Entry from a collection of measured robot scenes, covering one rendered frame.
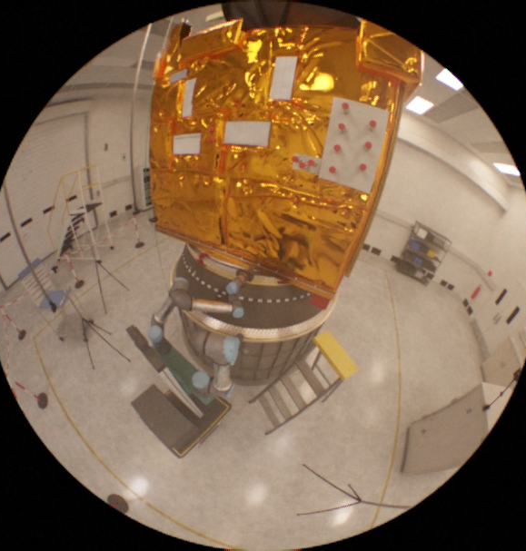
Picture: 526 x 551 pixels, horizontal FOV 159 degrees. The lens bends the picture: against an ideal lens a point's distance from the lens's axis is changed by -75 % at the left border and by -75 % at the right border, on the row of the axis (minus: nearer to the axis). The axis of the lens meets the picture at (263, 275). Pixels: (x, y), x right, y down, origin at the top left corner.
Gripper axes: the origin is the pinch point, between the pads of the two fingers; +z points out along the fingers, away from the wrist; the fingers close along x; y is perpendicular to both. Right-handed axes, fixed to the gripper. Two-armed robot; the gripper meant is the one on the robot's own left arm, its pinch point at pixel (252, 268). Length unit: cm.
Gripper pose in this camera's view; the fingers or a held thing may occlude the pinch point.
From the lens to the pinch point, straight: 150.5
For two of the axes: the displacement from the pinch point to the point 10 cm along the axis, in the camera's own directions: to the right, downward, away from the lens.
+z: 4.3, -5.1, 7.5
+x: -8.9, -3.6, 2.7
